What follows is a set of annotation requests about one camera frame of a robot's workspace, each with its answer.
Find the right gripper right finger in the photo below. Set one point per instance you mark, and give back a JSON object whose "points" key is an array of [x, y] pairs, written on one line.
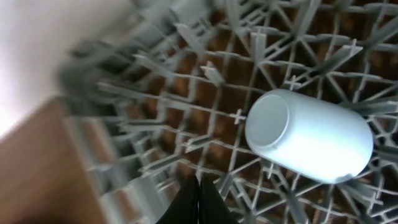
{"points": [[212, 209]]}

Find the blue plastic cup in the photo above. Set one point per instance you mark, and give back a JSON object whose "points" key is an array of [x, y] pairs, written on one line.
{"points": [[314, 138]]}

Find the grey dishwasher rack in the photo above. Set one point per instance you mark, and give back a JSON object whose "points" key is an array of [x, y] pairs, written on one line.
{"points": [[170, 100]]}

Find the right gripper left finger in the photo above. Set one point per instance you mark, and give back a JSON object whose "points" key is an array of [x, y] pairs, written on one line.
{"points": [[184, 207]]}

